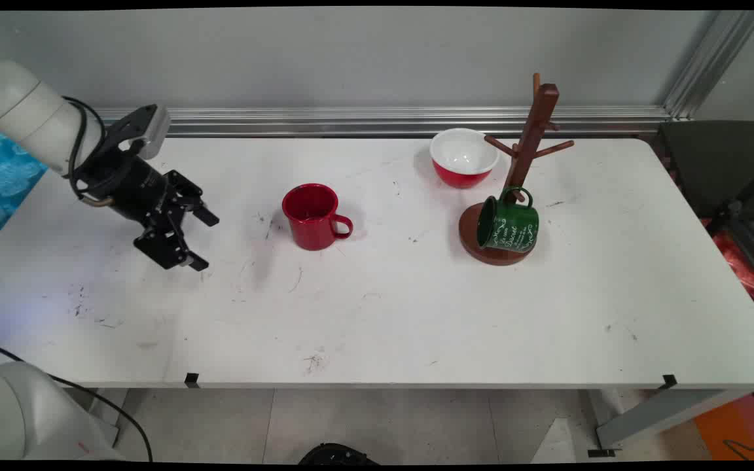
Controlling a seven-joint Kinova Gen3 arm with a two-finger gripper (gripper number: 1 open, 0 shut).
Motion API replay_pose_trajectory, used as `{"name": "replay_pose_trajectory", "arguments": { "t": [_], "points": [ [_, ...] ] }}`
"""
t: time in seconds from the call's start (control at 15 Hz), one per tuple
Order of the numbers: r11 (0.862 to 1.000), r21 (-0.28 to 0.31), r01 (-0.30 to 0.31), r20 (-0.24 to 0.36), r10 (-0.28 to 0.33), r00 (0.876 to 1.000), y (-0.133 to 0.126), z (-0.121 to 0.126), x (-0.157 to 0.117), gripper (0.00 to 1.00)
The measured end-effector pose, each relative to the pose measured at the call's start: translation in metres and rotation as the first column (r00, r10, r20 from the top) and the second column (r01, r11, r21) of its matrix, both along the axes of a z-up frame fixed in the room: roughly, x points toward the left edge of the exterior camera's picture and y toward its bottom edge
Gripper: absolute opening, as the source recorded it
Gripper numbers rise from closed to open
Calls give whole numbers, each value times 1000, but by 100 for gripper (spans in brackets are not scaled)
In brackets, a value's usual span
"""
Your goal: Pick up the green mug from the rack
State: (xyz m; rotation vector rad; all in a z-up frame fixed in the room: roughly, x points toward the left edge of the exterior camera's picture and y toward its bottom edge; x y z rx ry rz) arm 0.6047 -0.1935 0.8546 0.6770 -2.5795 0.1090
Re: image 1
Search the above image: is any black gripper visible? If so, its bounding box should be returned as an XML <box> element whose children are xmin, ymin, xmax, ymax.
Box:
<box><xmin>73</xmin><ymin>140</ymin><xmax>221</xmax><ymax>272</ymax></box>

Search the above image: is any green enamel mug white print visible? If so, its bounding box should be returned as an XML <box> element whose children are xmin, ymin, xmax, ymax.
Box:
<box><xmin>476</xmin><ymin>186</ymin><xmax>541</xmax><ymax>254</ymax></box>

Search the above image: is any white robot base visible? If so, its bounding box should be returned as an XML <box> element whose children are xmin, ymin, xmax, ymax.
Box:
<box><xmin>0</xmin><ymin>361</ymin><xmax>123</xmax><ymax>462</ymax></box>

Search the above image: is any red enamel mug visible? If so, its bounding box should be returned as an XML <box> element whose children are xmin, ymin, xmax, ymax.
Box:
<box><xmin>281</xmin><ymin>183</ymin><xmax>354</xmax><ymax>252</ymax></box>

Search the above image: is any blue patterned cloth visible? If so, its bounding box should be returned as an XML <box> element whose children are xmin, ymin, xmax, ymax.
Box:
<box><xmin>0</xmin><ymin>124</ymin><xmax>49</xmax><ymax>257</ymax></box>

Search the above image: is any black round floor object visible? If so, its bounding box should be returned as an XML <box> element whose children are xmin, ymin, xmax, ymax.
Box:
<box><xmin>298</xmin><ymin>442</ymin><xmax>379</xmax><ymax>465</ymax></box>

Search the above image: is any red bowl white inside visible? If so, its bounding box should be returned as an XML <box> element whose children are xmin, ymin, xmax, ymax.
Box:
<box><xmin>429</xmin><ymin>128</ymin><xmax>501</xmax><ymax>190</ymax></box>

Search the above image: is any brown wooden mug tree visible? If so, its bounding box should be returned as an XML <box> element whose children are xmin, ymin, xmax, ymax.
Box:
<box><xmin>459</xmin><ymin>73</ymin><xmax>575</xmax><ymax>266</ymax></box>

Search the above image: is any grey table leg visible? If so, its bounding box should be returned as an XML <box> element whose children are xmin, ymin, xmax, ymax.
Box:
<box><xmin>588</xmin><ymin>388</ymin><xmax>754</xmax><ymax>458</ymax></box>

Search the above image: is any red plastic bag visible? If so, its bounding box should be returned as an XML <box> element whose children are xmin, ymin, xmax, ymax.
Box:
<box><xmin>700</xmin><ymin>218</ymin><xmax>754</xmax><ymax>302</ymax></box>

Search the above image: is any orange floor mat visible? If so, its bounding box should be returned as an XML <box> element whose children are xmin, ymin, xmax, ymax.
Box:
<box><xmin>694</xmin><ymin>389</ymin><xmax>754</xmax><ymax>462</ymax></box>

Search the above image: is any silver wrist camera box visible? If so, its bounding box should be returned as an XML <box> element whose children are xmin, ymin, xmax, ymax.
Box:
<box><xmin>105</xmin><ymin>104</ymin><xmax>172</xmax><ymax>162</ymax></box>

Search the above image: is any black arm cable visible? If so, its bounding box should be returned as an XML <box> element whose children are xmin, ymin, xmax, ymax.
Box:
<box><xmin>62</xmin><ymin>96</ymin><xmax>116</xmax><ymax>209</ymax></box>

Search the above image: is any long aluminium table rail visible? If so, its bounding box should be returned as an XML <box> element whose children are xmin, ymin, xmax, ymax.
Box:
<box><xmin>92</xmin><ymin>105</ymin><xmax>672</xmax><ymax>139</ymax></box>

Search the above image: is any aluminium frame post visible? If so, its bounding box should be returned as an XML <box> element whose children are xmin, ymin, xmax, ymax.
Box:
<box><xmin>662</xmin><ymin>10</ymin><xmax>754</xmax><ymax>120</ymax></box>

